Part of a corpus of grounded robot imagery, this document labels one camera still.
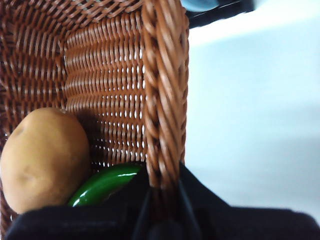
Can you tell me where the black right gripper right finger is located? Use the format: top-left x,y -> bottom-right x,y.
178,161 -> 320,240

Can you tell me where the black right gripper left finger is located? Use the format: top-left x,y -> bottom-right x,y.
4,171 -> 151,240

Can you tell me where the green cucumber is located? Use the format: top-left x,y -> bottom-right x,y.
67,163 -> 144,208

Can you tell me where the brown potato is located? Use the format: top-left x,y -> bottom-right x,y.
0,107 -> 91,215

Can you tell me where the brown wicker basket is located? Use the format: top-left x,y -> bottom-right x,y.
0,0 -> 190,226

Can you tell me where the black dish rack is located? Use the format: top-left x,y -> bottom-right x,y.
186,0 -> 256,27

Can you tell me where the light blue plate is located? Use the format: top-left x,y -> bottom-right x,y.
181,0 -> 220,12

